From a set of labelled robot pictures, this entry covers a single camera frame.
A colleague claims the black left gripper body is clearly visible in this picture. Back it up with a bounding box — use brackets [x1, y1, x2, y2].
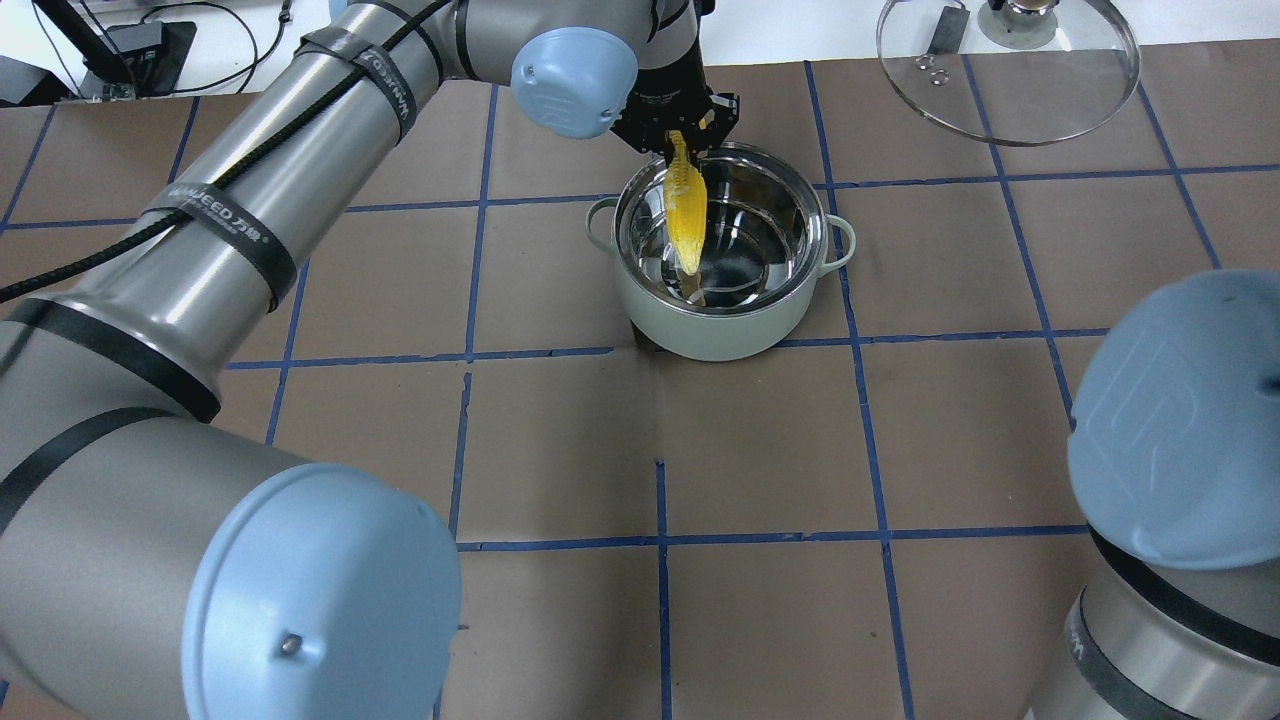
[611, 88, 740, 161]

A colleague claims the pale green cooking pot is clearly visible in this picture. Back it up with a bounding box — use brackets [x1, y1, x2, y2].
[588, 142, 858, 363]

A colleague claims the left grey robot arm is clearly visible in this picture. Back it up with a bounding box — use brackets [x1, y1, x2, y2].
[3, 1, 736, 719]

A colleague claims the glass pot lid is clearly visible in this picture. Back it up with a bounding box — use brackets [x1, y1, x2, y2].
[876, 1, 1140, 147]

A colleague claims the yellow corn cob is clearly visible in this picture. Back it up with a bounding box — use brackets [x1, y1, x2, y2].
[662, 129, 708, 275]

